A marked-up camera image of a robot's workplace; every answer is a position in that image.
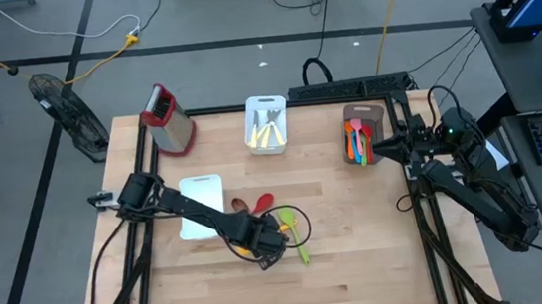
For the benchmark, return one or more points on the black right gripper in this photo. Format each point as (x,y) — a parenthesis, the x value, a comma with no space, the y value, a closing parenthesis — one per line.
(421,137)

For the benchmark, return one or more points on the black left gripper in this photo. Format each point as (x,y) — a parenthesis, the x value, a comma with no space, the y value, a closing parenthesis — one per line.
(267,239)

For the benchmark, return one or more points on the yellow silicone spoon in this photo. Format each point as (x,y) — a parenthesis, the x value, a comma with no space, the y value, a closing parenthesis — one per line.
(286,228)

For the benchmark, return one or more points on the green silicone spoon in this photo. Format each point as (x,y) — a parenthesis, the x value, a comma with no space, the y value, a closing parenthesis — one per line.
(287,217)

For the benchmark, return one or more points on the red silicone spatula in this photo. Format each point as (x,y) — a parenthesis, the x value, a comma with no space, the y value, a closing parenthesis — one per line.
(367,133)

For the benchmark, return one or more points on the red silicone spoon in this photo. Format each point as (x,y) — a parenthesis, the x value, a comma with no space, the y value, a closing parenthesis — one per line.
(265,201)

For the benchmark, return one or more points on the teal silicone spatula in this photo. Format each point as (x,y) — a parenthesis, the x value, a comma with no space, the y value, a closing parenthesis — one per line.
(356,151)

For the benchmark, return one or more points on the pink silicone spatula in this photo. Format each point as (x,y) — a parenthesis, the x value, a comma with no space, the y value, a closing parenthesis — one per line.
(356,125)

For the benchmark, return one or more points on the orange silicone spatula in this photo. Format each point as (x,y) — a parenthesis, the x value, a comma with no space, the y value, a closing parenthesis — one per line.
(349,132)

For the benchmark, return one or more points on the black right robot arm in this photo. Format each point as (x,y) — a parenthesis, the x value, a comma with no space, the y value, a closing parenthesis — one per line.
(480,201)

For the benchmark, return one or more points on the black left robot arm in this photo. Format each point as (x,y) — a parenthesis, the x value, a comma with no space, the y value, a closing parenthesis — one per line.
(192,209)

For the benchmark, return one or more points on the brown wooden spoon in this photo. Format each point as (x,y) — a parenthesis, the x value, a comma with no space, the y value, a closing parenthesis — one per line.
(239,204)

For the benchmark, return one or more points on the grey translucent plastic bin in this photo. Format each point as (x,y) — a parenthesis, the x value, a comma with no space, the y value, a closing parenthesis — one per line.
(364,110)

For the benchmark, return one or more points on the black perforated power strip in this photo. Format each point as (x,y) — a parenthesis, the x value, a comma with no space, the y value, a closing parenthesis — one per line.
(344,88)

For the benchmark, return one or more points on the white paper sheet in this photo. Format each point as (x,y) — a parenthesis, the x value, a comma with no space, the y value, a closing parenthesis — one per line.
(501,160)

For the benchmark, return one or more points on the metal box grater red trim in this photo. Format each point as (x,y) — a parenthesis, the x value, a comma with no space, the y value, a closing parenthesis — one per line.
(172,131)

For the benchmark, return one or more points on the grey computer desk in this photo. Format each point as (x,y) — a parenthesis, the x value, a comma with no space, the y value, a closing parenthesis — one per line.
(522,73)

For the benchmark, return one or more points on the black floor fan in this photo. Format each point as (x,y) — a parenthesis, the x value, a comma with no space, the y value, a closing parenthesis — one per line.
(73,116)

